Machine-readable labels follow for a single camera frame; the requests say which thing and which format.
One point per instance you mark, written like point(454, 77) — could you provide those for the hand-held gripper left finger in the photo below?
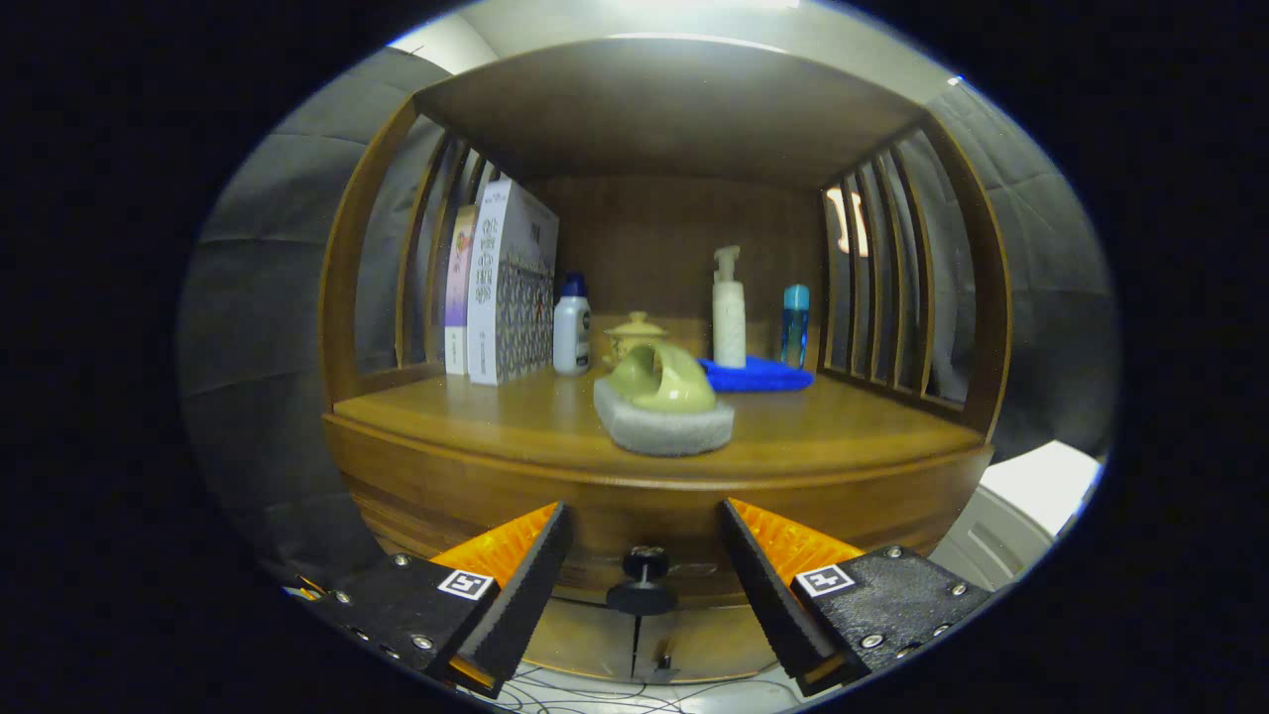
point(525, 585)

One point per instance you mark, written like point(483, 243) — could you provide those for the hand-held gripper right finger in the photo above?
point(768, 595)

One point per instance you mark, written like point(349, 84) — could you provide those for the black drawer knob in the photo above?
point(642, 595)

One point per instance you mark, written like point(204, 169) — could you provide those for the wooden drawer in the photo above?
point(634, 516)

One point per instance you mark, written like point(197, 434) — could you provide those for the wooden cabinet door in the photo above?
point(585, 640)
point(714, 640)

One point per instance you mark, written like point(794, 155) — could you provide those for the black cabinet door latch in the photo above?
point(662, 668)

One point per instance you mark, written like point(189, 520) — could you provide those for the wooden countertop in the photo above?
point(496, 416)

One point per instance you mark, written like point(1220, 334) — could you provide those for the wooden cabinet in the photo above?
point(674, 109)

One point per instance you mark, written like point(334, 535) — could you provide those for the folded blue cloth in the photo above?
point(763, 377)

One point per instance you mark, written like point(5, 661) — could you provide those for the white bottle with blue cap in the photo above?
point(571, 332)

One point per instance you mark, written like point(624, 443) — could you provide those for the clear blue bottle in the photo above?
point(794, 332)

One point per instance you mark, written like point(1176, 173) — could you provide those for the white pump bottle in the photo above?
point(730, 317)

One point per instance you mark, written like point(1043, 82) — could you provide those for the yellow lidded teacup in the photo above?
point(634, 325)

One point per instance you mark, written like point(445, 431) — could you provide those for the white plastic box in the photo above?
point(1031, 486)

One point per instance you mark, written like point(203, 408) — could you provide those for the thick white book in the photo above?
point(496, 288)

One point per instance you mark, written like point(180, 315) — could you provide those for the thin purple book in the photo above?
point(458, 288)

